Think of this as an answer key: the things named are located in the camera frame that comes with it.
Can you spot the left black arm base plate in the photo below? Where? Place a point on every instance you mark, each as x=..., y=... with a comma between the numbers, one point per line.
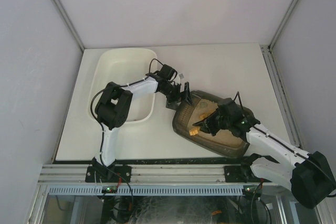
x=112, y=174

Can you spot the aluminium front rail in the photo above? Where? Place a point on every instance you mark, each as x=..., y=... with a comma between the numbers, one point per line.
x=142, y=174

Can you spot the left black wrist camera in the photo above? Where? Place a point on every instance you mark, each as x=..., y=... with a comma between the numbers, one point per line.
x=167, y=72

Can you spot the white plastic tray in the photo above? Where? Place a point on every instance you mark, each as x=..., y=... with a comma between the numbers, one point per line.
x=125, y=66

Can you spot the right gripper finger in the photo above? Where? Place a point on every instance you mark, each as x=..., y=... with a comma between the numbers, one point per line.
x=202, y=123
x=206, y=130

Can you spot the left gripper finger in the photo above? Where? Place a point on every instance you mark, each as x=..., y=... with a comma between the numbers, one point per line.
x=172, y=105
x=186, y=94

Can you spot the grey slotted cable duct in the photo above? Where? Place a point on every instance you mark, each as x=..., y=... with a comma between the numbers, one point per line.
x=146, y=190

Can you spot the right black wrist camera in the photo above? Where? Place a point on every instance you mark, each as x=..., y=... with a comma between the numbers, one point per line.
x=230, y=110

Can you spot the grey litter box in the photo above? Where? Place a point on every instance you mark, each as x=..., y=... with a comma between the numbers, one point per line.
x=223, y=143

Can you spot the yellow litter scoop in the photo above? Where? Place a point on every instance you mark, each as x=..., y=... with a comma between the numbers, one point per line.
x=208, y=124

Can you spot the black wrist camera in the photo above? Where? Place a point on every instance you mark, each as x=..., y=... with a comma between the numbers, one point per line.
x=230, y=110
x=167, y=72

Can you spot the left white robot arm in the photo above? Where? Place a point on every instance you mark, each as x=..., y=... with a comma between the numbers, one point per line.
x=113, y=106

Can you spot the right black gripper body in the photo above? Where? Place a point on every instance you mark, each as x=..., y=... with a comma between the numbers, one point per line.
x=212, y=121

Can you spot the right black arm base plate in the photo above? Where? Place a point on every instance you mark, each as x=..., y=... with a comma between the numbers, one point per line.
x=237, y=173

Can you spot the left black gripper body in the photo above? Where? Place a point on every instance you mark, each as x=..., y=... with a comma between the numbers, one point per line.
x=178, y=95

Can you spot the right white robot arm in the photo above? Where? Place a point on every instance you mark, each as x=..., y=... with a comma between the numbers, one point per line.
x=307, y=175

